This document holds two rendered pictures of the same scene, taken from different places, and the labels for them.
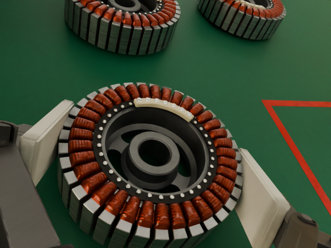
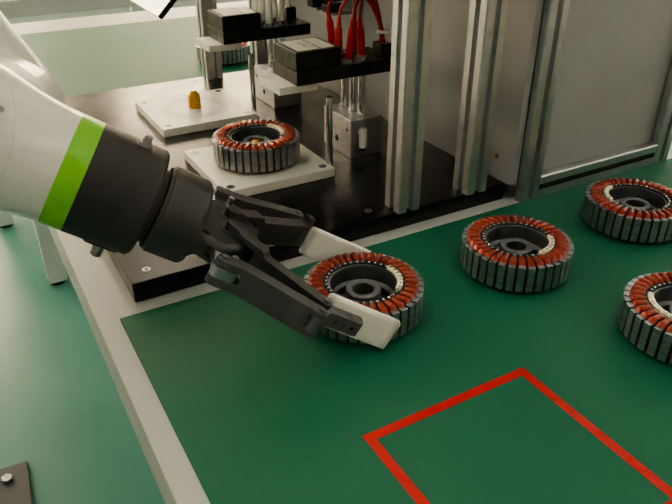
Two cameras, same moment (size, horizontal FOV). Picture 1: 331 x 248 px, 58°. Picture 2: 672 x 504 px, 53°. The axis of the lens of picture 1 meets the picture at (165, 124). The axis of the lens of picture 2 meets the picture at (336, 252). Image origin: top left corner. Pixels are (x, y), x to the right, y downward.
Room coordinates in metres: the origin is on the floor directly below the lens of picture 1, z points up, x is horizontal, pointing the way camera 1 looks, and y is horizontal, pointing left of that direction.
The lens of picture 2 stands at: (0.11, -0.53, 1.13)
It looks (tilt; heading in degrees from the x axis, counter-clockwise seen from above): 30 degrees down; 92
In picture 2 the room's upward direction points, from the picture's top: straight up
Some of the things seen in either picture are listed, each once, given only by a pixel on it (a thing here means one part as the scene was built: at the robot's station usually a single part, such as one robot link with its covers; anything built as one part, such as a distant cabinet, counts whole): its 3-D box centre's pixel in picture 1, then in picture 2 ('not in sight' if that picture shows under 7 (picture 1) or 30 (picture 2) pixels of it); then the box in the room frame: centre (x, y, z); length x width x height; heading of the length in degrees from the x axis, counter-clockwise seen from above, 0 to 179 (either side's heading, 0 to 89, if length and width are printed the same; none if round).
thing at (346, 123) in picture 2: not in sight; (352, 128); (0.10, 0.37, 0.80); 0.08 x 0.05 x 0.06; 121
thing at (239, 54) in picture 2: not in sight; (223, 50); (-0.17, 0.91, 0.77); 0.11 x 0.11 x 0.04
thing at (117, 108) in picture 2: not in sight; (234, 143); (-0.07, 0.40, 0.76); 0.64 x 0.47 x 0.02; 121
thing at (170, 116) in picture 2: not in sight; (195, 110); (-0.15, 0.50, 0.78); 0.15 x 0.15 x 0.01; 31
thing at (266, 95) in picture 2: not in sight; (277, 84); (-0.02, 0.58, 0.80); 0.08 x 0.05 x 0.06; 121
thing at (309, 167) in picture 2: not in sight; (257, 163); (-0.02, 0.29, 0.78); 0.15 x 0.15 x 0.01; 31
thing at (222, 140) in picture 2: not in sight; (256, 145); (-0.02, 0.29, 0.80); 0.11 x 0.11 x 0.04
